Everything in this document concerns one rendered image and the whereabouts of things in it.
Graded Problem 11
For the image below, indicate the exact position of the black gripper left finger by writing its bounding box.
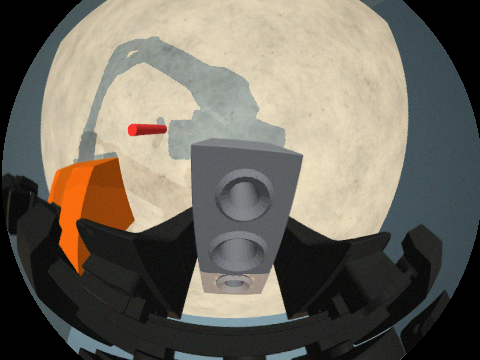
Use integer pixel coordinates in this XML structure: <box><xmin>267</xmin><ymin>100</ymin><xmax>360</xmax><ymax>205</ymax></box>
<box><xmin>76</xmin><ymin>207</ymin><xmax>199</xmax><ymax>320</ymax></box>

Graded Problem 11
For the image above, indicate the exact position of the red peg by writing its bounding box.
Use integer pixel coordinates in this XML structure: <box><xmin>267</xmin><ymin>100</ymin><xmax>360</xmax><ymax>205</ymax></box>
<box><xmin>128</xmin><ymin>124</ymin><xmax>168</xmax><ymax>136</ymax></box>

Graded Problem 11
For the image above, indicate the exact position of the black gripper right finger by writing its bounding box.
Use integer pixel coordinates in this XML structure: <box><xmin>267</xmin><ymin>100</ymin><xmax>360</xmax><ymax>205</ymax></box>
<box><xmin>273</xmin><ymin>216</ymin><xmax>391</xmax><ymax>320</ymax></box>

